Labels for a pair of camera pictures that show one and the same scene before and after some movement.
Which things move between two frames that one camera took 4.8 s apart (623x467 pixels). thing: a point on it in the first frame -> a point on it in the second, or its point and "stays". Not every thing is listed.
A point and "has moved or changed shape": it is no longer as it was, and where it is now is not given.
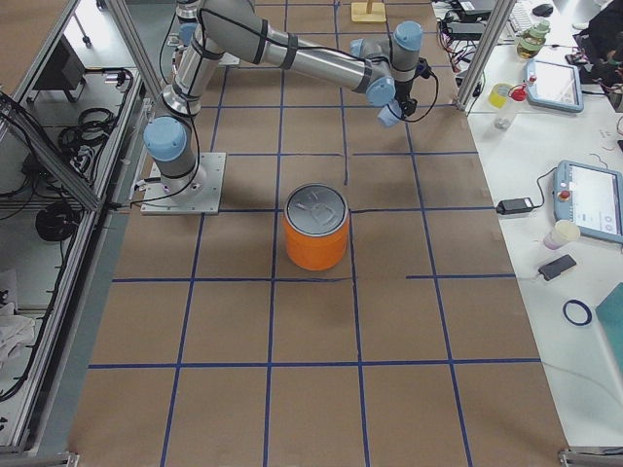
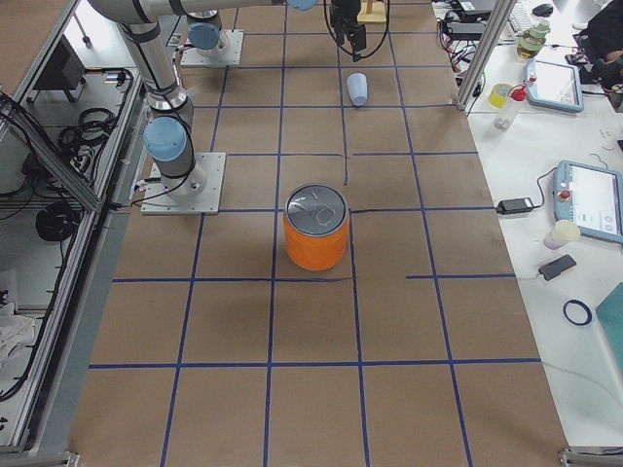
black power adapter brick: x=465 y=31 stays
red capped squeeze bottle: x=505 y=116 stays
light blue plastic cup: x=387 y=117 has moved or changed shape
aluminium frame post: x=485 y=53 stays
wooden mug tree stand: x=358 y=12 stays
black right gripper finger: x=407 y=104 -> x=340 y=30
